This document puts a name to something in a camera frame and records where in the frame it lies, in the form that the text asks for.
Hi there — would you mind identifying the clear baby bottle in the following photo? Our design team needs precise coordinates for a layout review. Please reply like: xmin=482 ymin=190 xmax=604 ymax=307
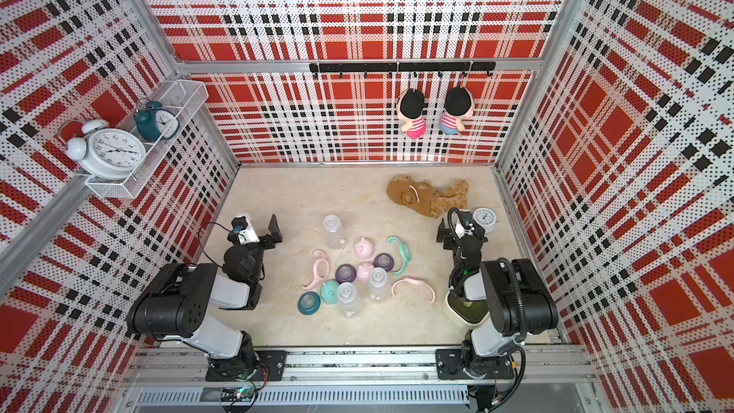
xmin=338 ymin=282 xmax=361 ymax=319
xmin=368 ymin=267 xmax=391 ymax=303
xmin=323 ymin=214 xmax=346 ymax=250

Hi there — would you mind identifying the teal nipple ring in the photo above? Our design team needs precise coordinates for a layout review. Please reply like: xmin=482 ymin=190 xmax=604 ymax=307
xmin=296 ymin=291 xmax=323 ymax=317

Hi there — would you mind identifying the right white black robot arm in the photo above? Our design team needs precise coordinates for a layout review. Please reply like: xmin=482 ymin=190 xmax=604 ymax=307
xmin=436 ymin=212 xmax=558 ymax=380

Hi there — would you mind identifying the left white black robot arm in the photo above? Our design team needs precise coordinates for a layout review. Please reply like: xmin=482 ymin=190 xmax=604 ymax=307
xmin=126 ymin=214 xmax=287 ymax=382

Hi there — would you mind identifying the small white alarm clock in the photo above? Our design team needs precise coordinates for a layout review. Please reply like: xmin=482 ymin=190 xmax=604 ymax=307
xmin=472 ymin=208 xmax=497 ymax=233

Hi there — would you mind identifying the white bin green inside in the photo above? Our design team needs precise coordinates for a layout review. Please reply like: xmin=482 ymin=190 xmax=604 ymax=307
xmin=443 ymin=293 xmax=489 ymax=330

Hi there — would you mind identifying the brown plush toy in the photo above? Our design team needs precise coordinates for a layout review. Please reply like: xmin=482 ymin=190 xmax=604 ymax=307
xmin=386 ymin=176 xmax=469 ymax=218

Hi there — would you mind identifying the pink bottle cap upper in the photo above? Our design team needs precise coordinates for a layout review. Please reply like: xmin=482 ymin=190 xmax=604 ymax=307
xmin=354 ymin=237 xmax=375 ymax=261

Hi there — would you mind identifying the pink bottle cap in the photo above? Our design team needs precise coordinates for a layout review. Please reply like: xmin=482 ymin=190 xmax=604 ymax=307
xmin=357 ymin=261 xmax=375 ymax=284
xmin=354 ymin=237 xmax=375 ymax=261

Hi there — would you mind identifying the pink bottle cap lower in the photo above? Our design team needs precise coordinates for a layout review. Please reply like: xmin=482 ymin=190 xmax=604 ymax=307
xmin=357 ymin=261 xmax=375 ymax=284

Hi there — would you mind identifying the doll with striped shirt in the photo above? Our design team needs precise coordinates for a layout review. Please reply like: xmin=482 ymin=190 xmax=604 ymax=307
xmin=440 ymin=86 xmax=475 ymax=136

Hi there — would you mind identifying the green circuit board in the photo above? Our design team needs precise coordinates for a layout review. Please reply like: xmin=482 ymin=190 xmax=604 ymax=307
xmin=220 ymin=386 xmax=257 ymax=405

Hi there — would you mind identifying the doll with pink dress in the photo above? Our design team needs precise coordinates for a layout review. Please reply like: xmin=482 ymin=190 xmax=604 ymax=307
xmin=397 ymin=89 xmax=426 ymax=140

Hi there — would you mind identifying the teal alarm clock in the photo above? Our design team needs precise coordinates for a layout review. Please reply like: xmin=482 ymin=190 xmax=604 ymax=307
xmin=133 ymin=101 xmax=180 ymax=143

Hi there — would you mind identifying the large white alarm clock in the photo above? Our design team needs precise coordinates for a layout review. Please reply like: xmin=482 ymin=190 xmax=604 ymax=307
xmin=63 ymin=119 xmax=146 ymax=181

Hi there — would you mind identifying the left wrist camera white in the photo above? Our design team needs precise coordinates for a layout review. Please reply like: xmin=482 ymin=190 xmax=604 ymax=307
xmin=229 ymin=213 xmax=258 ymax=245

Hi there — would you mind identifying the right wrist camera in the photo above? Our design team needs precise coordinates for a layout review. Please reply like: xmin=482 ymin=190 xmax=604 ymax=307
xmin=454 ymin=210 xmax=475 ymax=238

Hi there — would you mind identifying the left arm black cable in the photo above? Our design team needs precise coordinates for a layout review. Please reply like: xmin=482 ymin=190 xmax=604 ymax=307
xmin=197 ymin=220 xmax=239 ymax=268

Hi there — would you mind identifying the pink bottle handle left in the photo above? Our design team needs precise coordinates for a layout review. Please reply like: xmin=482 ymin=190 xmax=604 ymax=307
xmin=301 ymin=250 xmax=331 ymax=292

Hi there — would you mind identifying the pink bottle handle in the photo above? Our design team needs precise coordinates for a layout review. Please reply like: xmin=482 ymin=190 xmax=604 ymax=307
xmin=390 ymin=277 xmax=437 ymax=304
xmin=301 ymin=250 xmax=331 ymax=292

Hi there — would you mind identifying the pink bottle handle right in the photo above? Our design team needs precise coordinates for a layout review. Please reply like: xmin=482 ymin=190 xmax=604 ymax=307
xmin=390 ymin=277 xmax=437 ymax=304

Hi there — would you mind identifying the white wire wall shelf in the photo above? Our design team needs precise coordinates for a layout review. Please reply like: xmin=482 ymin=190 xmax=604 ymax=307
xmin=82 ymin=78 xmax=208 ymax=199

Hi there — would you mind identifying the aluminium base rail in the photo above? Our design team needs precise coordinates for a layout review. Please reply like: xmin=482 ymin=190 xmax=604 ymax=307
xmin=114 ymin=344 xmax=605 ymax=412

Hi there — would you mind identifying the black hook rail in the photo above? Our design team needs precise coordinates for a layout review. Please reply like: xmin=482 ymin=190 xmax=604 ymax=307
xmin=309 ymin=61 xmax=497 ymax=76

